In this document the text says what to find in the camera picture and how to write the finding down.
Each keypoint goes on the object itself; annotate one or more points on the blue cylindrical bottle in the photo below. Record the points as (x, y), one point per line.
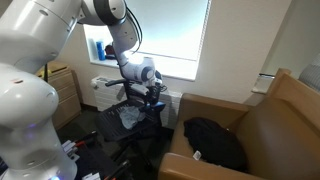
(100, 50)

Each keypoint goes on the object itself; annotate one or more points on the grey-blue crumpled cloth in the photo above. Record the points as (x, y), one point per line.
(130, 117)

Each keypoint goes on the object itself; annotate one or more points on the white window roller blind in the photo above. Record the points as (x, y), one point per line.
(173, 26)

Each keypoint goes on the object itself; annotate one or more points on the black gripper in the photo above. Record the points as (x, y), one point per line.
(155, 93)

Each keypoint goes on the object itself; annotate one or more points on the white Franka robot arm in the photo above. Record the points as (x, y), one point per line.
(26, 100)

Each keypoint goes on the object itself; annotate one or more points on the black bag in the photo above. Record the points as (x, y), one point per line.
(213, 141)

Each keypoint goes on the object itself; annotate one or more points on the white drawer unit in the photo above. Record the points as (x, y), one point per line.
(171, 110)

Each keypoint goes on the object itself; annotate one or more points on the glass side table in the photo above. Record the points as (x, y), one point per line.
(263, 83)

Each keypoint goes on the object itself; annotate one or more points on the small white boxes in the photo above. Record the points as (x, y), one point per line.
(70, 150)

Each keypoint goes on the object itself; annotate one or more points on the grey striped pillow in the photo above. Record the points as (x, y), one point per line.
(311, 75)

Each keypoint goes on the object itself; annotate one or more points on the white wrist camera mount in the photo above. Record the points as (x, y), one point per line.
(140, 89)

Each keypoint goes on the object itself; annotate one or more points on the yellow sticky note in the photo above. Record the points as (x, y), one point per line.
(50, 71)

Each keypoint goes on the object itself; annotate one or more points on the white garment tag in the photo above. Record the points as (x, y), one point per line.
(197, 155)

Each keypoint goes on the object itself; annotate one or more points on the tan leather armchair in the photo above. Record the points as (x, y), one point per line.
(266, 133)

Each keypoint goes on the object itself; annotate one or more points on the black rod tool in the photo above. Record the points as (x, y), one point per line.
(118, 170)

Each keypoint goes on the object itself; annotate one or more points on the light wooden dresser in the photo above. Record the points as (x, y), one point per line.
(65, 96)

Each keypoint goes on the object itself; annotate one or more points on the black mesh office chair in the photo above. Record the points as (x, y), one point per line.
(116, 123)

